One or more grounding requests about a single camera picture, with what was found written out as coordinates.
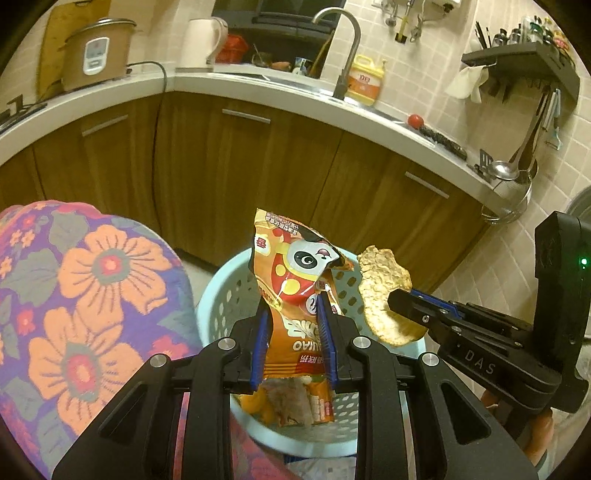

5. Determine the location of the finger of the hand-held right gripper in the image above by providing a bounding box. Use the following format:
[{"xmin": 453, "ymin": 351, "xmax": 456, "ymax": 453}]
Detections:
[
  {"xmin": 387, "ymin": 289, "xmax": 463, "ymax": 345},
  {"xmin": 410, "ymin": 287, "xmax": 483, "ymax": 320}
]

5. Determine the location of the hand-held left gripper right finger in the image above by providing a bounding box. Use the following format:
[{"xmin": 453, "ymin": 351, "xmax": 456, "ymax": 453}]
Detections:
[{"xmin": 318, "ymin": 294, "xmax": 541, "ymax": 480}]

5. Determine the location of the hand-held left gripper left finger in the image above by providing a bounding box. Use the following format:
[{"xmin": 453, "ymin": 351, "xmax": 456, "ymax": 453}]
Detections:
[{"xmin": 52, "ymin": 310, "xmax": 272, "ymax": 480}]

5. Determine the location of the round rice cracker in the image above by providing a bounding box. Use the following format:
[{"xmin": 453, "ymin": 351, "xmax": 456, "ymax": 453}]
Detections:
[{"xmin": 357, "ymin": 246, "xmax": 428, "ymax": 348}]

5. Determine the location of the light blue plastic basket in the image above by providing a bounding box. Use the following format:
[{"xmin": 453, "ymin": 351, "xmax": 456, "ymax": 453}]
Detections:
[{"xmin": 196, "ymin": 249, "xmax": 428, "ymax": 457}]

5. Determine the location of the orange snack packet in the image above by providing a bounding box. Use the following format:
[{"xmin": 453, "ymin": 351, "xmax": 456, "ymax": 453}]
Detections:
[{"xmin": 230, "ymin": 208, "xmax": 355, "ymax": 428}]

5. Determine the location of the person's right forearm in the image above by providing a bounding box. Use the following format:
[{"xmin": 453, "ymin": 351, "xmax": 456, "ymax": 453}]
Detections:
[{"xmin": 538, "ymin": 406, "xmax": 587, "ymax": 480}]

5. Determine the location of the person's right hand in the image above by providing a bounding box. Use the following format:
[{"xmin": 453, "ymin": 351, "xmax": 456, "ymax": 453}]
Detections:
[{"xmin": 480, "ymin": 390, "xmax": 556, "ymax": 469}]

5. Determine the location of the metal colander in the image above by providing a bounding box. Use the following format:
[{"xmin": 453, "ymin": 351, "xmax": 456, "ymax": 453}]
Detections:
[{"xmin": 481, "ymin": 171, "xmax": 535, "ymax": 226}]

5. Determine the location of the grey washing machine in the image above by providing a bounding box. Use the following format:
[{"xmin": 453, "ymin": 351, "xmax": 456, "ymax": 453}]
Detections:
[{"xmin": 564, "ymin": 189, "xmax": 591, "ymax": 223}]

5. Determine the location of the white printed plastic bag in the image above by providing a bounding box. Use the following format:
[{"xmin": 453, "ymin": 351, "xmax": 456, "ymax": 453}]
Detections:
[{"xmin": 283, "ymin": 455, "xmax": 360, "ymax": 480}]

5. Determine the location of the metal ladle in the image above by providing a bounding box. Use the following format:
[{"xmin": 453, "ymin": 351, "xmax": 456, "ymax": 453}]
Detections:
[{"xmin": 489, "ymin": 92, "xmax": 552, "ymax": 181}]

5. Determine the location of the black slotted spatula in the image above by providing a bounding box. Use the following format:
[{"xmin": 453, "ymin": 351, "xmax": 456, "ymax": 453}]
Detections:
[{"xmin": 475, "ymin": 148, "xmax": 493, "ymax": 182}]

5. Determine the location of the dark textured bar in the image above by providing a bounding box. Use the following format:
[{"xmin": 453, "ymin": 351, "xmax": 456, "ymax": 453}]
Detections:
[{"xmin": 418, "ymin": 124, "xmax": 468, "ymax": 160}]

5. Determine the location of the floral tablecloth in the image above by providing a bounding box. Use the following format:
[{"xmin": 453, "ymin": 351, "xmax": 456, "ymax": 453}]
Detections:
[{"xmin": 0, "ymin": 199, "xmax": 296, "ymax": 480}]

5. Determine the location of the wooden base cabinet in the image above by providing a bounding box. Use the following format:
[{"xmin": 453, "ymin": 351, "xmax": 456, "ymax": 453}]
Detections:
[{"xmin": 0, "ymin": 90, "xmax": 490, "ymax": 296}]

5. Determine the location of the hanging peeler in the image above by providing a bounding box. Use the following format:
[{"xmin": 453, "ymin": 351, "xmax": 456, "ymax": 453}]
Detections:
[{"xmin": 544, "ymin": 90, "xmax": 565, "ymax": 150}]

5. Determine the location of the white hanging cloth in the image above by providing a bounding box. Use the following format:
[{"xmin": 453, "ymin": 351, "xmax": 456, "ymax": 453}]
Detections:
[{"xmin": 445, "ymin": 65, "xmax": 489, "ymax": 103}]

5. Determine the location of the yellow dish soap bottle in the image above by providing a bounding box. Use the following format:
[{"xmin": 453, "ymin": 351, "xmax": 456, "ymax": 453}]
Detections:
[{"xmin": 346, "ymin": 54, "xmax": 389, "ymax": 108}]

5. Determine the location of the metal sink faucet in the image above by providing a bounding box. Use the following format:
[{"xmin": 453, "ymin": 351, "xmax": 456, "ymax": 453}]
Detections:
[{"xmin": 311, "ymin": 7, "xmax": 363, "ymax": 100}]

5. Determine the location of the clear glass bottle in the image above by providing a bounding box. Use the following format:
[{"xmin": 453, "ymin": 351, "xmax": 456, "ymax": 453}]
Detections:
[{"xmin": 524, "ymin": 16, "xmax": 544, "ymax": 45}]

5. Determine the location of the white kitchen countertop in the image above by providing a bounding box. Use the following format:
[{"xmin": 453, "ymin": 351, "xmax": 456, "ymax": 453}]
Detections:
[{"xmin": 0, "ymin": 62, "xmax": 522, "ymax": 217}]

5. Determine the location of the red plastic bag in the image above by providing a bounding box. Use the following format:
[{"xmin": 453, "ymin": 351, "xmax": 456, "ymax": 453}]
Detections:
[{"xmin": 216, "ymin": 33, "xmax": 243, "ymax": 64}]

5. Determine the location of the cream electric kettle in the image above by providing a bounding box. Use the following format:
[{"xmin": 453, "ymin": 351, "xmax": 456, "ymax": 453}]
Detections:
[{"xmin": 178, "ymin": 17, "xmax": 229, "ymax": 72}]

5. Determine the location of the brown rice cooker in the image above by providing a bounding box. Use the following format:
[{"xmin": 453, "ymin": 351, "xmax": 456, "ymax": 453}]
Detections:
[{"xmin": 59, "ymin": 17, "xmax": 139, "ymax": 93}]

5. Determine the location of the black gas stove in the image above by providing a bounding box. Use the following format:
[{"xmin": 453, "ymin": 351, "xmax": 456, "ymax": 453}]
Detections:
[{"xmin": 0, "ymin": 95, "xmax": 48, "ymax": 134}]

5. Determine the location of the wooden cutting board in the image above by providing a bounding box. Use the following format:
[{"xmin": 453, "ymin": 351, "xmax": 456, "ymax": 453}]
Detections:
[{"xmin": 36, "ymin": 0, "xmax": 112, "ymax": 100}]

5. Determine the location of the metal cabinet handle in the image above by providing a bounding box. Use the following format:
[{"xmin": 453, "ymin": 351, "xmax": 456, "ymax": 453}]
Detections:
[
  {"xmin": 405, "ymin": 172, "xmax": 450, "ymax": 199},
  {"xmin": 222, "ymin": 109, "xmax": 271, "ymax": 124},
  {"xmin": 82, "ymin": 115, "xmax": 129, "ymax": 137}
]

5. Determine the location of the black wall shelf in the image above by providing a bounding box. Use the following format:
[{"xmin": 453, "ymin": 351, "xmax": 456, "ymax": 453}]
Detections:
[{"xmin": 462, "ymin": 44, "xmax": 581, "ymax": 104}]

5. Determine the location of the black power cord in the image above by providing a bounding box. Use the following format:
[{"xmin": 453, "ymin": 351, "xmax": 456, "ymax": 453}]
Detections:
[{"xmin": 126, "ymin": 61, "xmax": 168, "ymax": 195}]

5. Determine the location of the yellow handled brush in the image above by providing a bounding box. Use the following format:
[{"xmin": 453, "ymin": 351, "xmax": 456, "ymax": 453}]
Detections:
[{"xmin": 394, "ymin": 0, "xmax": 410, "ymax": 45}]

